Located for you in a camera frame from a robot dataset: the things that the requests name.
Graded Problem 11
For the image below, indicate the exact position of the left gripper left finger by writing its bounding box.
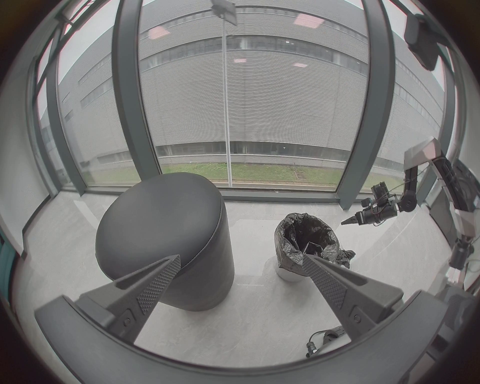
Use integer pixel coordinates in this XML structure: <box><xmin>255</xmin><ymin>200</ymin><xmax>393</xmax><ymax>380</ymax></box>
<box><xmin>77</xmin><ymin>254</ymin><xmax>182</xmax><ymax>344</ymax></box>

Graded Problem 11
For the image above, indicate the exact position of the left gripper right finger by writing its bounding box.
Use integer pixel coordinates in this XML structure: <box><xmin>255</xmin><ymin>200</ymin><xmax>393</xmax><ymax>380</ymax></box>
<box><xmin>302</xmin><ymin>254</ymin><xmax>404</xmax><ymax>343</ymax></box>

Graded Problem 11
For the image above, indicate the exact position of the crumpled black plastic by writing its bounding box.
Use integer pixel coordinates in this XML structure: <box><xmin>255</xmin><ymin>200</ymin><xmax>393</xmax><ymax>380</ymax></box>
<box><xmin>335</xmin><ymin>248</ymin><xmax>356</xmax><ymax>269</ymax></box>

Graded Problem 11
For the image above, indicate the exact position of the white trash bin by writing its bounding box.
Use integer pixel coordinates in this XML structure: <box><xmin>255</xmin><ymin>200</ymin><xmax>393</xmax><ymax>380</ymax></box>
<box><xmin>276</xmin><ymin>259</ymin><xmax>313</xmax><ymax>282</ymax></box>

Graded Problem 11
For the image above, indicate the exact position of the black plastic bag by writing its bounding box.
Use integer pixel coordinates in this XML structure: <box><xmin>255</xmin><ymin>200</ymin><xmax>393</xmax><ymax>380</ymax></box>
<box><xmin>274</xmin><ymin>212</ymin><xmax>342</xmax><ymax>273</ymax></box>

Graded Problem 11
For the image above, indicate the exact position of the dark grey round chair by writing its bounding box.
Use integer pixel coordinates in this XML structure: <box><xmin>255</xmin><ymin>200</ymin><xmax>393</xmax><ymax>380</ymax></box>
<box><xmin>95</xmin><ymin>172</ymin><xmax>236</xmax><ymax>312</ymax></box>

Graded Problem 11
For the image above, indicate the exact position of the window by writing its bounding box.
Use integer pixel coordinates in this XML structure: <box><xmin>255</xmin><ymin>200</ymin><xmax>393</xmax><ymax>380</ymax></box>
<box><xmin>23</xmin><ymin>0</ymin><xmax>466</xmax><ymax>211</ymax></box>

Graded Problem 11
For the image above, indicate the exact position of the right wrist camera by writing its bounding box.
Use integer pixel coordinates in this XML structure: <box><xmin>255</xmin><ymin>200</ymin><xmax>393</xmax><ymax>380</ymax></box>
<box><xmin>361</xmin><ymin>181</ymin><xmax>397</xmax><ymax>208</ymax></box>

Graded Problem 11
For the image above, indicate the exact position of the black cable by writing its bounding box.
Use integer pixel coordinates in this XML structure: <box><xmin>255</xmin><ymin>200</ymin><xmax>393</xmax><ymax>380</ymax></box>
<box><xmin>306</xmin><ymin>326</ymin><xmax>352</xmax><ymax>358</ymax></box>

